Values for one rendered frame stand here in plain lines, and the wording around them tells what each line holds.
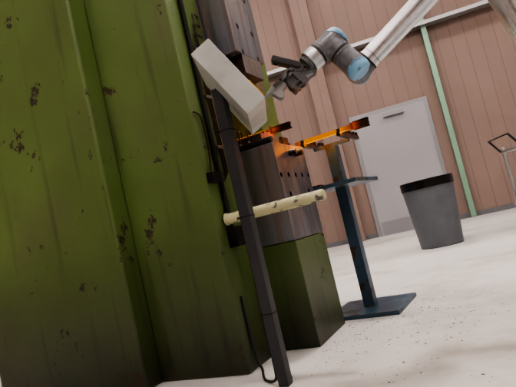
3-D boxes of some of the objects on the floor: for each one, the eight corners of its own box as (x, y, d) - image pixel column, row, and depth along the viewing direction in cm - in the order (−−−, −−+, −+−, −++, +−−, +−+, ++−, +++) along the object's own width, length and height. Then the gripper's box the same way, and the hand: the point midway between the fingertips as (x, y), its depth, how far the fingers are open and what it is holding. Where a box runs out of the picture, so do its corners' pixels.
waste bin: (410, 249, 513) (395, 187, 518) (459, 238, 510) (442, 176, 515) (424, 252, 461) (405, 183, 466) (477, 239, 458) (459, 170, 463)
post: (293, 382, 167) (225, 87, 176) (289, 386, 164) (219, 86, 173) (283, 382, 169) (216, 91, 178) (279, 387, 166) (210, 90, 174)
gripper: (318, 68, 179) (276, 107, 179) (316, 76, 188) (276, 113, 188) (302, 52, 180) (261, 90, 180) (301, 61, 189) (262, 97, 189)
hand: (266, 94), depth 184 cm, fingers closed
